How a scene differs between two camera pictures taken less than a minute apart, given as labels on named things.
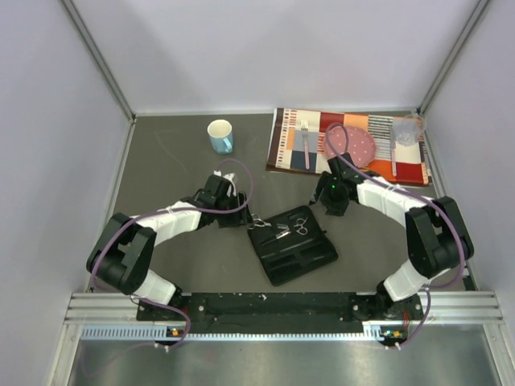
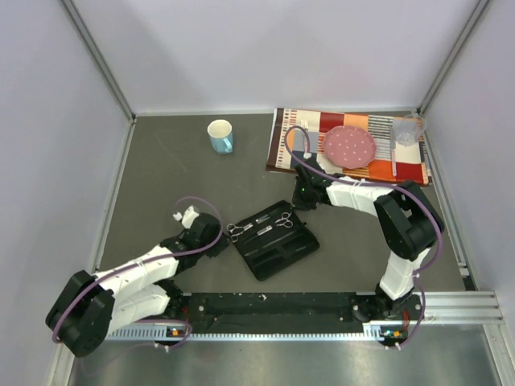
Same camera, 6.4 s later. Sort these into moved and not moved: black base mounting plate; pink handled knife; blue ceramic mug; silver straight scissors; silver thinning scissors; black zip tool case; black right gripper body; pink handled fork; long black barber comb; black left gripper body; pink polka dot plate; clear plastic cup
Moved: silver straight scissors; black zip tool case; long black barber comb; black left gripper body; silver thinning scissors; black right gripper body
Not moved: pink handled knife; clear plastic cup; pink polka dot plate; black base mounting plate; blue ceramic mug; pink handled fork
